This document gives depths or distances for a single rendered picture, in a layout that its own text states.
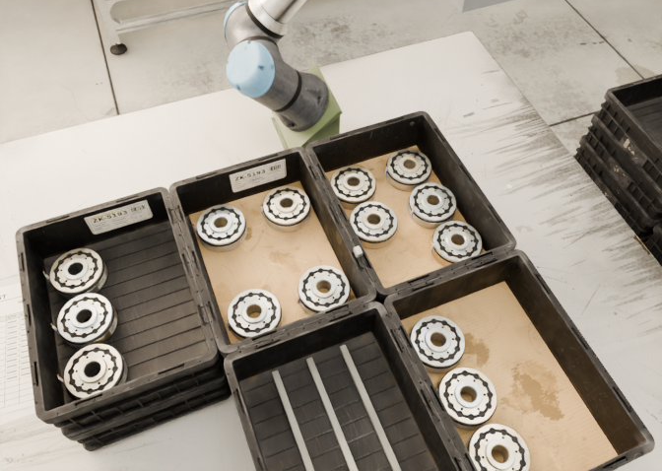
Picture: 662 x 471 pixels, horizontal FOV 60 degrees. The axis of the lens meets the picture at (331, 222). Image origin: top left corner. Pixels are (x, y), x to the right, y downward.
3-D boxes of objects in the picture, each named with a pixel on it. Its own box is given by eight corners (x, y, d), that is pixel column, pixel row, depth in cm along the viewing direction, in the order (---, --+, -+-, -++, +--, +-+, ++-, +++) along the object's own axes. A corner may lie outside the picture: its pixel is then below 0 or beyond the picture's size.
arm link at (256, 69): (268, 120, 140) (228, 97, 130) (256, 81, 147) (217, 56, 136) (303, 91, 135) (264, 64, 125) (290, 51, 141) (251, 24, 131)
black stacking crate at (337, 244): (179, 217, 128) (167, 185, 118) (303, 179, 134) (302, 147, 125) (230, 378, 107) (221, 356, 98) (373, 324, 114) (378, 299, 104)
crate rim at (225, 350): (168, 190, 120) (166, 183, 118) (302, 151, 127) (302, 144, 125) (222, 362, 99) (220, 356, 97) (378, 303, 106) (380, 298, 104)
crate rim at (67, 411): (19, 235, 113) (13, 229, 111) (168, 191, 120) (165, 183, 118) (42, 428, 92) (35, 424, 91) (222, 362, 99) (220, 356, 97)
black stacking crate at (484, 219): (304, 178, 134) (303, 146, 125) (418, 144, 141) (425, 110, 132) (375, 324, 114) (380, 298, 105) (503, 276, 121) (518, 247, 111)
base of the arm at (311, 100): (276, 105, 155) (249, 91, 147) (314, 65, 150) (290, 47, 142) (296, 143, 146) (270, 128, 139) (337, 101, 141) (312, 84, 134)
